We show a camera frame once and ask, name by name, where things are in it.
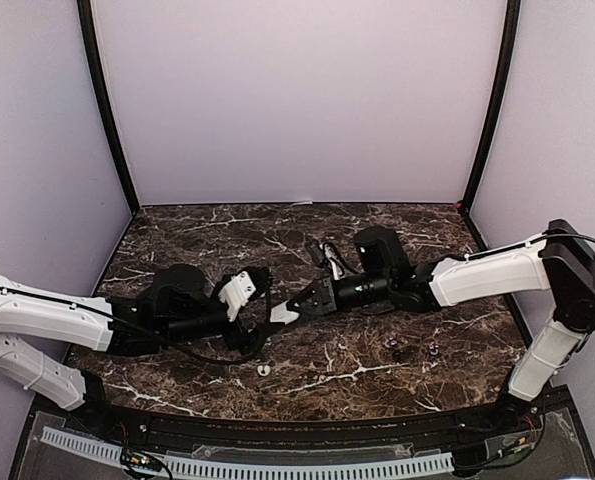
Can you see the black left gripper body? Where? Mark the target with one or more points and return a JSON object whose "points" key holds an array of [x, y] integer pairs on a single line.
{"points": [[186, 330]]}

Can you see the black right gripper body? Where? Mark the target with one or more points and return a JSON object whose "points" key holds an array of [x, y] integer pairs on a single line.
{"points": [[377, 289]]}

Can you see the white earbud charging case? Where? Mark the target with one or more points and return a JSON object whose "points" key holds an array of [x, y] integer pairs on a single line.
{"points": [[281, 315]]}

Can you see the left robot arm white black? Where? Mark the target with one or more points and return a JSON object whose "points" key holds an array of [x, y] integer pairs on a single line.
{"points": [[175, 307]]}

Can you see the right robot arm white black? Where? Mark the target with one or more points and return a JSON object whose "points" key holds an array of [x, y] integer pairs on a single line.
{"points": [[558, 260]]}

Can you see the white earbud near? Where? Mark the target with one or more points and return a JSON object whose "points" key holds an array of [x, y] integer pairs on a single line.
{"points": [[263, 370]]}

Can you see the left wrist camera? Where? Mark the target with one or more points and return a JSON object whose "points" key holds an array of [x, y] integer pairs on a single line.
{"points": [[237, 290]]}

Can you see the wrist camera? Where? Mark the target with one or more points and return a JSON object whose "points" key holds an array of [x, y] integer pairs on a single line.
{"points": [[326, 256], [237, 290]]}

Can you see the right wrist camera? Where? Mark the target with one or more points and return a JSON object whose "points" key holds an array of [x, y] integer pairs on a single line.
{"points": [[326, 256]]}

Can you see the black front table rail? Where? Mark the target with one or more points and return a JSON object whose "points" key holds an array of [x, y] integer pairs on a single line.
{"points": [[159, 430]]}

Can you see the white slotted cable duct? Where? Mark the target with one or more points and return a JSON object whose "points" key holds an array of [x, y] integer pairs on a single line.
{"points": [[218, 462]]}

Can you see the right black frame post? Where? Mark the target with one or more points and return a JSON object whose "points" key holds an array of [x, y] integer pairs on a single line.
{"points": [[497, 93]]}

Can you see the black frame post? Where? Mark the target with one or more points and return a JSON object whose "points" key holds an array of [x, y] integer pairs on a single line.
{"points": [[105, 109], [497, 93]]}

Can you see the left black frame post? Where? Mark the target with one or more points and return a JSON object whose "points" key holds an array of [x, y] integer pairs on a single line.
{"points": [[105, 109]]}

